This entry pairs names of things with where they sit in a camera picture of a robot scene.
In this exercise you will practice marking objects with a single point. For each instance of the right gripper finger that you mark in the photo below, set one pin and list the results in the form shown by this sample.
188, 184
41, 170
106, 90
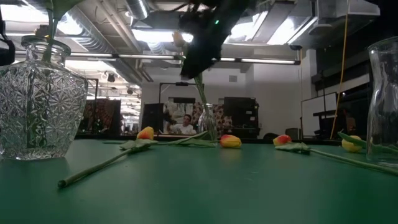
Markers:
199, 62

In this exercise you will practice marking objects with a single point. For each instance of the red-yellow artificial tulip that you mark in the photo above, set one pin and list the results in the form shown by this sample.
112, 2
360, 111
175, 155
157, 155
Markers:
145, 133
281, 140
230, 142

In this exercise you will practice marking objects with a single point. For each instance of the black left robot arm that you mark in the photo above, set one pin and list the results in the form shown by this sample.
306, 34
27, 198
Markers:
6, 49

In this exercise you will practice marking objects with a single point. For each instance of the cut-glass patterned vase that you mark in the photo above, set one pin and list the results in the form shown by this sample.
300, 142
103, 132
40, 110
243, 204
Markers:
62, 102

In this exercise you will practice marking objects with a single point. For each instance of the smooth glass carafe vase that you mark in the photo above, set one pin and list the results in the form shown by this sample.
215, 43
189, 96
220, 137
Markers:
384, 109

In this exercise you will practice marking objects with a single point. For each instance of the long ceiling light bar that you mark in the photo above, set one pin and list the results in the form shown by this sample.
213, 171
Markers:
149, 57

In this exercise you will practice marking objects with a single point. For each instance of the small square glass bottle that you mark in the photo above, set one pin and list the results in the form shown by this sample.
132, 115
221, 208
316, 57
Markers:
200, 124

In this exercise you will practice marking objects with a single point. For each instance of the person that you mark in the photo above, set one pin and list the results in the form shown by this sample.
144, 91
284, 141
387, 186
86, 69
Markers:
186, 126

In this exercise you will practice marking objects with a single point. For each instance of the black cabinet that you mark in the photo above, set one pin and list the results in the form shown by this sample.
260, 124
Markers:
241, 112

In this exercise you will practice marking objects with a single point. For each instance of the dark upright panel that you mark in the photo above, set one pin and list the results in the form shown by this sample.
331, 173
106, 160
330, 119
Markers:
152, 118

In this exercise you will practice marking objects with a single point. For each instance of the dark patterned screen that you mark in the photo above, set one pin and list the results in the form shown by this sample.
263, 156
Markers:
102, 115

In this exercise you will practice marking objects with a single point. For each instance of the grey waste bin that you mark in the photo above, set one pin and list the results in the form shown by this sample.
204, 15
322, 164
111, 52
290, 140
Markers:
291, 133

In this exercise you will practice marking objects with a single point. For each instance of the green table mat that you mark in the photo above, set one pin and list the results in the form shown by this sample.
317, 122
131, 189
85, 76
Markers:
199, 202

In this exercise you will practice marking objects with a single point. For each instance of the black gantry frame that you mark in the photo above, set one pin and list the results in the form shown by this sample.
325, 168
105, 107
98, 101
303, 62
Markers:
182, 83

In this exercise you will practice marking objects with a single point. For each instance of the silver round air duct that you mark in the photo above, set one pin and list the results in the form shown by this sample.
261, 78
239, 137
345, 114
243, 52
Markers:
138, 7

